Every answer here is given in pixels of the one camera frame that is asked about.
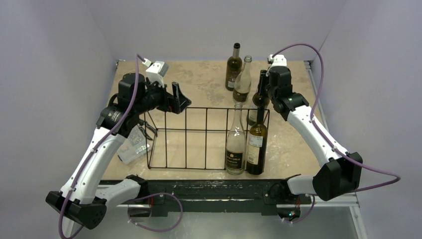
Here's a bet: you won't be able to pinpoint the purple cable loop under table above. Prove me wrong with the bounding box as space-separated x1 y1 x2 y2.
127 191 184 233

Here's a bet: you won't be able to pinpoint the black table front rail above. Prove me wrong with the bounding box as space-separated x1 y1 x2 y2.
122 179 312 219

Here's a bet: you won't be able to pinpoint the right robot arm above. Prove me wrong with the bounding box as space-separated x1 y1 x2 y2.
263 66 363 203

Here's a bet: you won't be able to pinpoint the clear tall bottle dark label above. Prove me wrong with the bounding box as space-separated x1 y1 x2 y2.
232 55 252 103

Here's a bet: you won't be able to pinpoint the dark green wine bottle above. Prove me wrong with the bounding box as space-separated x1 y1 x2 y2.
246 107 268 175

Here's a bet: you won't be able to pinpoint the green bottle white label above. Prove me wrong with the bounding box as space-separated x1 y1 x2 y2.
247 92 270 126

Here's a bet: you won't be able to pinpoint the black pruning shears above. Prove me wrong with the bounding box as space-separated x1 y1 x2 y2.
138 119 157 140

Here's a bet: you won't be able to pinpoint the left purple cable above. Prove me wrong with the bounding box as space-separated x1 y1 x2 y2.
58 53 146 239

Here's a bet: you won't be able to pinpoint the dark bottle silver neck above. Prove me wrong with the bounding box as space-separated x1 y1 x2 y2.
225 42 242 91

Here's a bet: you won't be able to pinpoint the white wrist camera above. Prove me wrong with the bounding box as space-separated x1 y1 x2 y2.
267 54 287 67
143 58 169 88

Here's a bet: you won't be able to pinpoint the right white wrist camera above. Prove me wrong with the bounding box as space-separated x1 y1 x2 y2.
267 54 287 67

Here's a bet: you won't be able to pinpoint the clear bottle black label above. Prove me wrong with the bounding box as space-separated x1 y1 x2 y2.
225 103 246 175

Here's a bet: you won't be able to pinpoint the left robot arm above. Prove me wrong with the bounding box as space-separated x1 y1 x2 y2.
46 73 191 239

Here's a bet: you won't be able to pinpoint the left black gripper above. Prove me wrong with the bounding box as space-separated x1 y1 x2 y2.
135 76 191 115

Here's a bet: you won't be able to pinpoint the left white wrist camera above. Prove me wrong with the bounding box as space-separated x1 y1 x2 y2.
143 58 169 88

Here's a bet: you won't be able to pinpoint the black wire wine rack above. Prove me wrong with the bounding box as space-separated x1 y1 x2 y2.
143 106 270 171

